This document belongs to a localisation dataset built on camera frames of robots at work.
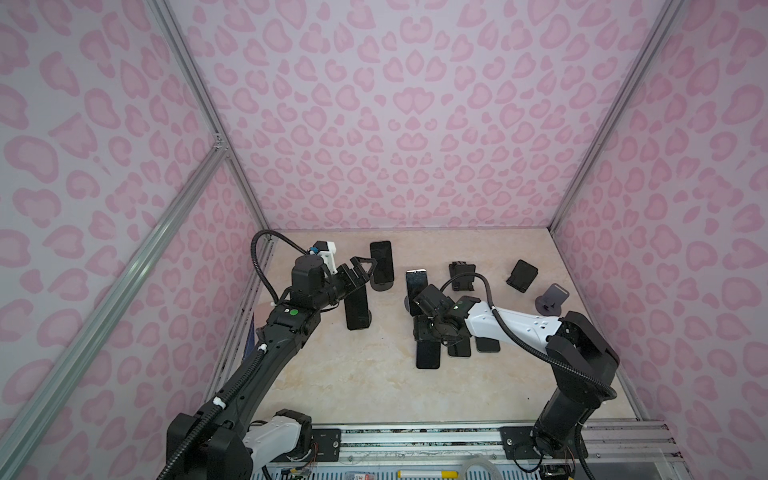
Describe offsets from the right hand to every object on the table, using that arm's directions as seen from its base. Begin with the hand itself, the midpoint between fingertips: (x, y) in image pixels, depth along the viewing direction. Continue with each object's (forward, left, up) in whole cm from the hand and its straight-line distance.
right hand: (423, 331), depth 87 cm
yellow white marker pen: (-33, 0, -5) cm, 34 cm away
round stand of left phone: (+7, +17, -6) cm, 19 cm away
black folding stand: (+19, -15, -2) cm, 24 cm away
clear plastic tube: (-30, -13, -5) cm, 33 cm away
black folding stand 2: (+21, -34, -1) cm, 40 cm away
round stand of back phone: (+19, +14, -5) cm, 24 cm away
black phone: (+21, +13, +11) cm, 27 cm away
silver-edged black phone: (+16, +2, +3) cm, 16 cm away
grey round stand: (+11, -40, -1) cm, 42 cm away
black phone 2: (+7, +20, 0) cm, 22 cm away
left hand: (+8, +14, +22) cm, 28 cm away
